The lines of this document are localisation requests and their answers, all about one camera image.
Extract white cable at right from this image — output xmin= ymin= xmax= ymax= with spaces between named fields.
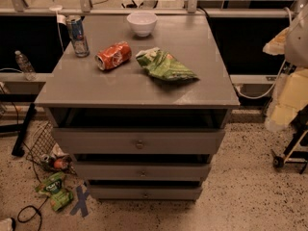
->
xmin=234 ymin=6 xmax=294 ymax=100

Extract wire basket with trash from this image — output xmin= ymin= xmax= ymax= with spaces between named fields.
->
xmin=26 ymin=122 xmax=75 ymax=174

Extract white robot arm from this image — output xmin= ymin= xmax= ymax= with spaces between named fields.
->
xmin=263 ymin=5 xmax=308 ymax=132

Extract clear plastic water bottle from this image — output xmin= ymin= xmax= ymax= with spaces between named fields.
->
xmin=14 ymin=50 xmax=37 ymax=81

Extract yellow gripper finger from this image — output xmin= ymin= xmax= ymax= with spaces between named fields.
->
xmin=265 ymin=68 xmax=308 ymax=132
xmin=263 ymin=28 xmax=289 ymax=56

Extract grey drawer cabinet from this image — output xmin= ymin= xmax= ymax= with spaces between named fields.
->
xmin=36 ymin=15 xmax=239 ymax=189

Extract black bar on floor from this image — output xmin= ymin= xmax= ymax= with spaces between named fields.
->
xmin=12 ymin=103 xmax=36 ymax=157

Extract grey bottom drawer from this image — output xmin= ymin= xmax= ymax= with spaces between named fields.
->
xmin=89 ymin=186 xmax=202 ymax=200

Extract green chip bag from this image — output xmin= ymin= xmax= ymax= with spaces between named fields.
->
xmin=136 ymin=47 xmax=197 ymax=82

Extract blue tape cross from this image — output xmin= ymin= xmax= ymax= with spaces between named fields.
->
xmin=70 ymin=183 xmax=90 ymax=218

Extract white bowl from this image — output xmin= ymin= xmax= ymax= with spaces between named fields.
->
xmin=126 ymin=12 xmax=158 ymax=37

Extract grey drawer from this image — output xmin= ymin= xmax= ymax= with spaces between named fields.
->
xmin=89 ymin=186 xmax=202 ymax=200
xmin=52 ymin=128 xmax=225 ymax=154
xmin=74 ymin=162 xmax=211 ymax=181

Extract white round device with cord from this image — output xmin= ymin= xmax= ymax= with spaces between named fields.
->
xmin=49 ymin=0 xmax=65 ymax=28

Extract green snack bag on floor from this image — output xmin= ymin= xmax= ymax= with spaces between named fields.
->
xmin=35 ymin=171 xmax=73 ymax=212

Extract blue energy drink can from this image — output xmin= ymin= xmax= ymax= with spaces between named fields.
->
xmin=66 ymin=15 xmax=90 ymax=58

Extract wheeled black stand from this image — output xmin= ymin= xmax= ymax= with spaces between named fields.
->
xmin=271 ymin=106 xmax=308 ymax=174

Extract grey top drawer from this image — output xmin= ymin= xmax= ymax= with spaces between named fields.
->
xmin=52 ymin=128 xmax=225 ymax=154

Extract black cable on floor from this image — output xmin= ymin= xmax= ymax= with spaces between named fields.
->
xmin=16 ymin=141 xmax=49 ymax=231

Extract crushed orange soda can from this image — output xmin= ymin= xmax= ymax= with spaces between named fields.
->
xmin=95 ymin=41 xmax=132 ymax=70

